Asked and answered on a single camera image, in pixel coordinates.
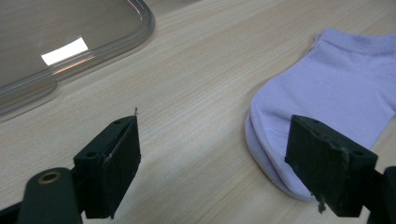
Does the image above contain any light purple sock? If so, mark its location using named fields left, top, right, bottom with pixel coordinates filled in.
left=244, top=27, right=396, bottom=202

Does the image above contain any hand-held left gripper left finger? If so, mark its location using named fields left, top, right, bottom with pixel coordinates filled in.
left=73, top=115, right=142, bottom=219

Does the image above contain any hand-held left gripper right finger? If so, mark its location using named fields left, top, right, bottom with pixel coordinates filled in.
left=284, top=114, right=379, bottom=218

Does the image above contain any translucent brown plastic lid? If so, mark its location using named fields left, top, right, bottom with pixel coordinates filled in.
left=0, top=0, right=156, bottom=118

